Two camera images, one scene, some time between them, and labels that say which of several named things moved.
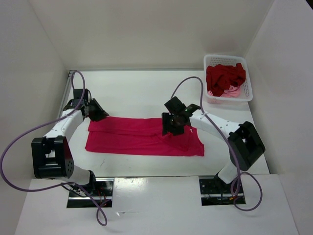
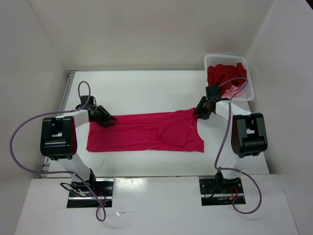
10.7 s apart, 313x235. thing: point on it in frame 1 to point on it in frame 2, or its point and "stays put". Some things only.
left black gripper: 100,114 to 106,116
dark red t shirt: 219,78 stays put
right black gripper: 166,117 to 203,115
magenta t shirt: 142,135 stays put
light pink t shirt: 233,92 stays put
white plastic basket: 245,94 stays put
